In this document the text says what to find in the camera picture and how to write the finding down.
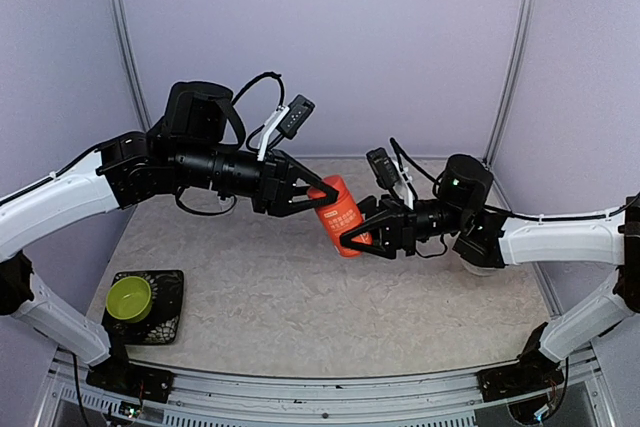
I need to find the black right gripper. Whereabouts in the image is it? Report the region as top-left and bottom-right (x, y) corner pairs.
(331, 193), (470, 258)

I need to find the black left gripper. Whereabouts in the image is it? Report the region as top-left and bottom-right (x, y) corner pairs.
(174, 141), (339, 219)

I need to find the red bottle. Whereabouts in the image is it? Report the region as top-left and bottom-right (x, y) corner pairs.
(315, 175), (364, 258)

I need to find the white pill bottle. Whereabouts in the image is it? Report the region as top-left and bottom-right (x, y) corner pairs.
(218, 196), (238, 215)

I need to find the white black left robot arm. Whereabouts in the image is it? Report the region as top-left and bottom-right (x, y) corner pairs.
(1, 81), (339, 392)

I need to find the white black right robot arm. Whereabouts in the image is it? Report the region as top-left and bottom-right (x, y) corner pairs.
(339, 148), (639, 391)

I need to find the white bowl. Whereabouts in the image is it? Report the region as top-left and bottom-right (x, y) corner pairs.
(461, 259), (501, 277)

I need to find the black patterned square plate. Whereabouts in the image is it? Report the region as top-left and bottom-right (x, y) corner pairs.
(101, 270), (184, 345)

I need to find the green bowl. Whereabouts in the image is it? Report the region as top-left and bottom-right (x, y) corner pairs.
(105, 276), (152, 323)

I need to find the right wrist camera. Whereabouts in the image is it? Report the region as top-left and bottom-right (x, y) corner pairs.
(366, 147), (400, 195)

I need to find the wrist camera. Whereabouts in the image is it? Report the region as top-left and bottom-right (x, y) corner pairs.
(366, 147), (400, 195)
(276, 94), (315, 140)

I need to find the right camera black cable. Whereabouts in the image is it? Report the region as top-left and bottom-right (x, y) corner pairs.
(389, 136), (444, 198)

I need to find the camera black cable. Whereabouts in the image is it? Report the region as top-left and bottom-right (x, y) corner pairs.
(231, 69), (286, 148)
(389, 136), (444, 198)

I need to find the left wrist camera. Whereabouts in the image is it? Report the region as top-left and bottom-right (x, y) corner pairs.
(276, 94), (315, 140)

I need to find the left camera black cable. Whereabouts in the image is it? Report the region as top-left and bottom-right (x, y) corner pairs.
(231, 69), (286, 148)

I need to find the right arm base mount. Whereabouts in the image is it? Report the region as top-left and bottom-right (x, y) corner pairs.
(476, 322), (565, 402)

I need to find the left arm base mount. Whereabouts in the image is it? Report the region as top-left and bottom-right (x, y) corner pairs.
(86, 363), (174, 403)

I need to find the front aluminium rail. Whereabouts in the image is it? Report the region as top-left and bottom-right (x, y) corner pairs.
(27, 347), (622, 426)

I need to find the left aluminium frame post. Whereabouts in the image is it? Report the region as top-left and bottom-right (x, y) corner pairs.
(108, 0), (154, 132)

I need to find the aluminium frame post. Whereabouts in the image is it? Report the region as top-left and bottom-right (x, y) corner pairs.
(108, 0), (154, 132)
(483, 0), (536, 169)

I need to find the right aluminium frame post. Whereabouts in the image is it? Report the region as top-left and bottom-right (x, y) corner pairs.
(483, 0), (536, 169)

